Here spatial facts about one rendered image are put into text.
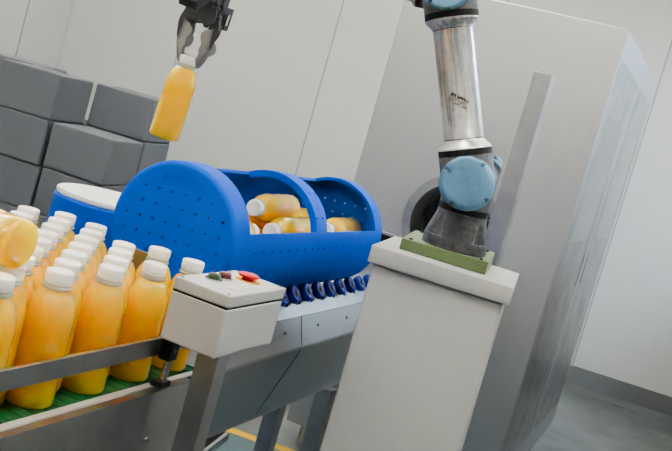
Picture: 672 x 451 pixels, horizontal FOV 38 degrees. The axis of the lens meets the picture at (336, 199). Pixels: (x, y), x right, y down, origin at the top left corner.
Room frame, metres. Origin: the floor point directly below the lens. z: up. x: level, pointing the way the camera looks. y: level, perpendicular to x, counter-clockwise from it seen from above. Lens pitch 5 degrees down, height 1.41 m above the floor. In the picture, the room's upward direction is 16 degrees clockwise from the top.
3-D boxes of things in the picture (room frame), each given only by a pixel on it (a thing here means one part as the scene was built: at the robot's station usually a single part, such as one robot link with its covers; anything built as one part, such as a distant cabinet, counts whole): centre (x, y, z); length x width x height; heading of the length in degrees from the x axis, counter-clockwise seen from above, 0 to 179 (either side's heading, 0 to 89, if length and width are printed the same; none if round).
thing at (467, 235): (2.24, -0.29, 1.23); 0.15 x 0.15 x 0.10
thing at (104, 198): (2.51, 0.56, 1.03); 0.28 x 0.28 x 0.01
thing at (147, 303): (1.56, 0.25, 0.99); 0.07 x 0.07 x 0.19
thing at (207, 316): (1.55, 0.12, 1.05); 0.20 x 0.10 x 0.10; 159
